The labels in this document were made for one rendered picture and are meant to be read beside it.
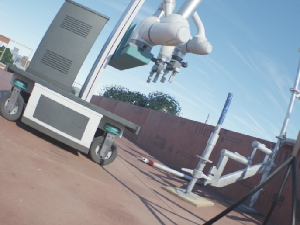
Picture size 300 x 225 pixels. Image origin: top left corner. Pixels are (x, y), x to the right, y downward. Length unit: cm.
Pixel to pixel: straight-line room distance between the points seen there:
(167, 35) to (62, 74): 63
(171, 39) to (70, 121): 71
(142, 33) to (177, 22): 24
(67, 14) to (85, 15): 12
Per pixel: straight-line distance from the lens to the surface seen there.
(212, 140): 170
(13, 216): 60
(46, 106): 139
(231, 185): 270
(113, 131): 151
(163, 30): 141
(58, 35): 150
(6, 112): 154
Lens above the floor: 33
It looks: 3 degrees up
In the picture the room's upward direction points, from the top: 24 degrees clockwise
